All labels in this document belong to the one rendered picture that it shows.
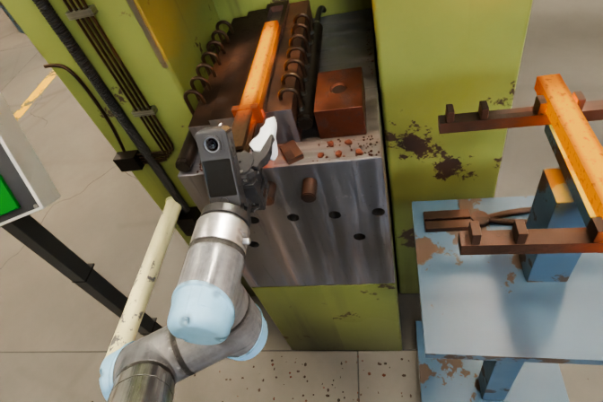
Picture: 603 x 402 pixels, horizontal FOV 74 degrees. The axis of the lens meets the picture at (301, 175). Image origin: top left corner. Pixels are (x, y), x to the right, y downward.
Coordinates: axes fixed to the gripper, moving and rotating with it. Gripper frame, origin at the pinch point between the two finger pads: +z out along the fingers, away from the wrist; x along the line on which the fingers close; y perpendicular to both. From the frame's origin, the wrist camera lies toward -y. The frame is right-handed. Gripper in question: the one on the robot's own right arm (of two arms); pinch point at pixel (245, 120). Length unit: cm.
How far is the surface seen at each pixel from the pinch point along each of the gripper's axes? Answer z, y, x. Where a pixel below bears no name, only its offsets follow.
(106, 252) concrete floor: 41, 100, -112
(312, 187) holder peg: -5.8, 12.0, 9.7
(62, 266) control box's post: -7, 32, -57
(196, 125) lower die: 3.0, 2.0, -10.7
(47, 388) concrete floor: -18, 100, -110
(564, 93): -3.6, -0.8, 47.3
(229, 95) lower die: 9.5, 1.0, -5.4
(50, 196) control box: -8.8, 5.1, -38.3
